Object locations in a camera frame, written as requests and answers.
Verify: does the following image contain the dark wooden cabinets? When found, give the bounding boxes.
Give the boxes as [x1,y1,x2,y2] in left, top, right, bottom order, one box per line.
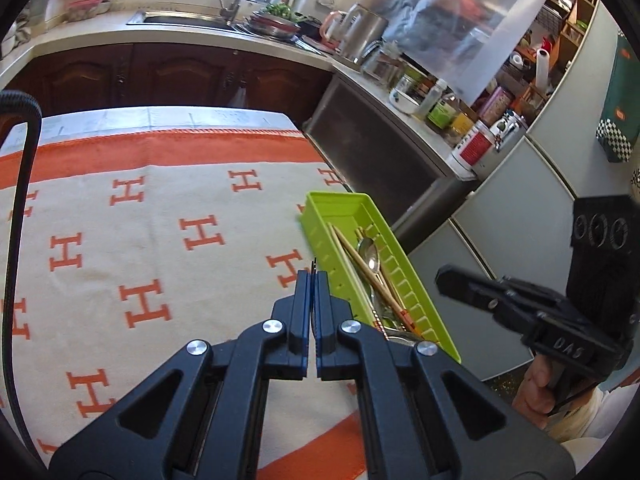
[10,42,334,124]

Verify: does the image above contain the black cable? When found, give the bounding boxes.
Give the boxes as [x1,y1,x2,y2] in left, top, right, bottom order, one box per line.
[0,90,44,443]

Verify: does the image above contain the grey refrigerator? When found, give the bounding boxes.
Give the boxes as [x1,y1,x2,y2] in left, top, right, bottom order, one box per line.
[450,0,640,396]

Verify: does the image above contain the person's right forearm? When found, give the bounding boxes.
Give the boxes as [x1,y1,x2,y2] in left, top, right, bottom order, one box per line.
[542,387,621,446]

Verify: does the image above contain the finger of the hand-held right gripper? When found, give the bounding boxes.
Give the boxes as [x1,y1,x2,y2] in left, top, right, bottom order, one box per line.
[499,274,567,312]
[435,265,539,334]

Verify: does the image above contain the green checkered bag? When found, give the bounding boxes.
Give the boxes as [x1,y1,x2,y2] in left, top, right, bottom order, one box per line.
[594,35,640,164]

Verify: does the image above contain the green label oil bottle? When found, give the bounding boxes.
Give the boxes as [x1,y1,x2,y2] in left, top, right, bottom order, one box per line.
[427,97,459,132]

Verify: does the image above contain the light chopstick red end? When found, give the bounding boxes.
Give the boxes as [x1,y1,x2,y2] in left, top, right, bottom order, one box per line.
[330,224,421,336]

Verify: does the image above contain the pink box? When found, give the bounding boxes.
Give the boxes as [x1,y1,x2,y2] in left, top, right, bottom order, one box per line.
[475,87,514,127]

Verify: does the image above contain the paper towel roll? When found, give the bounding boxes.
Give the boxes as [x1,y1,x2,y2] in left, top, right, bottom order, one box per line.
[535,49,554,97]

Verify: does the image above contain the white patterned bowl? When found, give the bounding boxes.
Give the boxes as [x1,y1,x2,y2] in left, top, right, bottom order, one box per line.
[389,87,427,116]

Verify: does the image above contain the orange printed blanket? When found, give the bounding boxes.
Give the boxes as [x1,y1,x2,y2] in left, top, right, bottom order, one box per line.
[0,127,371,480]

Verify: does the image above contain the steel cabinet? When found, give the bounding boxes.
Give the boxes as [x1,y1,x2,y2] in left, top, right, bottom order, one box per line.
[301,70,477,257]

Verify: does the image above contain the translucent plastic sheet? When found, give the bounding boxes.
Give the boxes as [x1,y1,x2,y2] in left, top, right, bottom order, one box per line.
[384,0,567,107]

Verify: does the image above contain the white electric kettle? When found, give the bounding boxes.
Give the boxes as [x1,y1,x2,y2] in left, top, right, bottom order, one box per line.
[320,4,389,62]

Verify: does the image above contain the clear plastic bottle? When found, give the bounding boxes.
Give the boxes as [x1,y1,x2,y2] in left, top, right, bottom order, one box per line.
[425,79,449,122]

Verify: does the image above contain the chrome object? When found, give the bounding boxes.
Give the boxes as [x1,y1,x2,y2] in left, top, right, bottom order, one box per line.
[492,110,529,149]

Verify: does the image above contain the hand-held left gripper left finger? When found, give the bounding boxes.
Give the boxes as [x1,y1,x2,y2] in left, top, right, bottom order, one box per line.
[49,270,314,480]

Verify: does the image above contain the green vegetables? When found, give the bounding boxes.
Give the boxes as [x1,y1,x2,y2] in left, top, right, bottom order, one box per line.
[265,2,303,21]

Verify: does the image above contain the pink lidded container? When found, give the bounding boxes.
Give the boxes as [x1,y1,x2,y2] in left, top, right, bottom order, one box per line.
[66,0,112,22]

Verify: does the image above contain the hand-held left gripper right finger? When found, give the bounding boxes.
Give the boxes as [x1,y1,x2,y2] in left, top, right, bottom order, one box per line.
[314,271,577,480]

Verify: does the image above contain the large metal spoon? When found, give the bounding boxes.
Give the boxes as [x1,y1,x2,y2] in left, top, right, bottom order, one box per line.
[357,237,396,323]

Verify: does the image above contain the person's right hand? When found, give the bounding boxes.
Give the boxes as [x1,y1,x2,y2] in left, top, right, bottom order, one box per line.
[511,354,567,432]

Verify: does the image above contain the yellow bottle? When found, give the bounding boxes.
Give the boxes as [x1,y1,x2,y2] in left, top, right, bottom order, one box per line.
[450,112,477,142]

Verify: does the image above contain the glass jug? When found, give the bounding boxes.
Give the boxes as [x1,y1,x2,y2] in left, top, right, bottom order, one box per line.
[362,45,402,87]

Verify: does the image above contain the green plastic tray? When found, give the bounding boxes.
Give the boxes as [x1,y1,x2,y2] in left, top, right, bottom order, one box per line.
[299,190,463,365]

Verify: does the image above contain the white tub red label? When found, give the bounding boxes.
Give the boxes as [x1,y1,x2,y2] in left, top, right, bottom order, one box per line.
[449,120,497,172]

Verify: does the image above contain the steel sink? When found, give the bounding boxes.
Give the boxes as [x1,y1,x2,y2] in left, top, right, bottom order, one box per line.
[126,10,242,29]

